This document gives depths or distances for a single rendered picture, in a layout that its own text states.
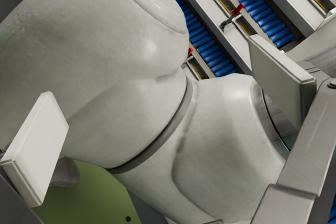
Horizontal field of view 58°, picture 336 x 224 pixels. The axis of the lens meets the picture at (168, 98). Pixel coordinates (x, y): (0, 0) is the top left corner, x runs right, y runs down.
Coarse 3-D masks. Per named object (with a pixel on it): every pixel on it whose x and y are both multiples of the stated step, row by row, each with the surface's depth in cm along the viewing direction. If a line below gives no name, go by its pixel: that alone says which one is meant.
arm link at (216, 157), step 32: (320, 64) 28; (192, 96) 34; (224, 96) 32; (256, 96) 32; (192, 128) 32; (224, 128) 30; (256, 128) 30; (288, 128) 29; (160, 160) 32; (192, 160) 31; (224, 160) 30; (256, 160) 30; (160, 192) 34; (192, 192) 33; (224, 192) 32; (256, 192) 31
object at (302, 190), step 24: (312, 120) 11; (312, 144) 10; (288, 168) 9; (312, 168) 9; (264, 192) 8; (288, 192) 8; (312, 192) 8; (264, 216) 8; (288, 216) 7; (312, 216) 8
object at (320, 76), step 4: (300, 64) 16; (304, 64) 16; (308, 64) 16; (312, 64) 15; (304, 68) 15; (308, 68) 15; (312, 68) 15; (316, 68) 15; (308, 72) 15; (312, 72) 15; (316, 72) 15; (320, 72) 15; (316, 76) 14; (320, 76) 14; (324, 76) 14; (328, 76) 14; (316, 80) 14; (320, 80) 14; (316, 84) 14; (316, 88) 14
